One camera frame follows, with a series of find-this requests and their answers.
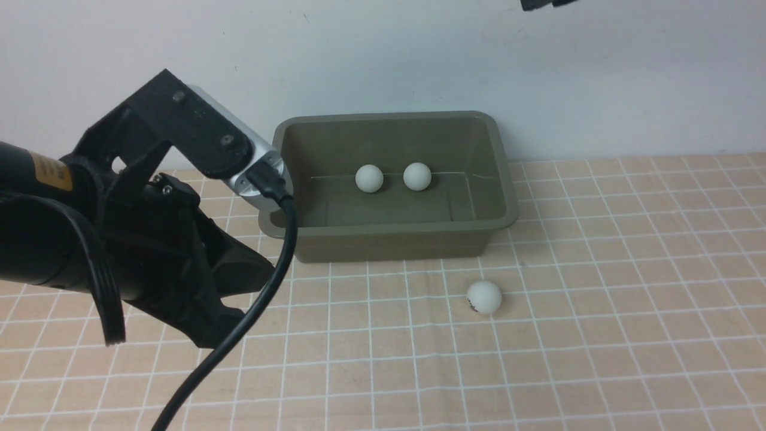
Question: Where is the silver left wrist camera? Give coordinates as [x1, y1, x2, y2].
[189, 85, 294, 214]

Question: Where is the white ball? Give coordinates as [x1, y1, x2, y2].
[402, 163, 432, 192]
[354, 164, 385, 193]
[467, 280, 503, 315]

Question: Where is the olive green plastic bin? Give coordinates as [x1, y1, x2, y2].
[273, 110, 519, 263]

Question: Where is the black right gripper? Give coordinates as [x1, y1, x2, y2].
[519, 0, 577, 12]

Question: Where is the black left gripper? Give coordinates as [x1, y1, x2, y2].
[65, 70, 274, 349]

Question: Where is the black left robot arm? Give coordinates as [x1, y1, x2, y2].
[1, 70, 291, 349]

